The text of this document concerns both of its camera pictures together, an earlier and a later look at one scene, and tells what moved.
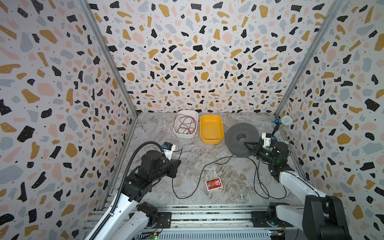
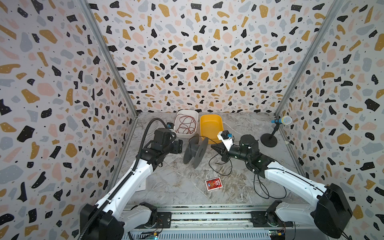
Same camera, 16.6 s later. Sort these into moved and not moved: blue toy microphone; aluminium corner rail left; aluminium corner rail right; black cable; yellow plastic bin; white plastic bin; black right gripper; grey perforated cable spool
Moved: black right gripper; grey perforated cable spool; black cable
Not moved: aluminium corner rail left; aluminium corner rail right; blue toy microphone; yellow plastic bin; white plastic bin
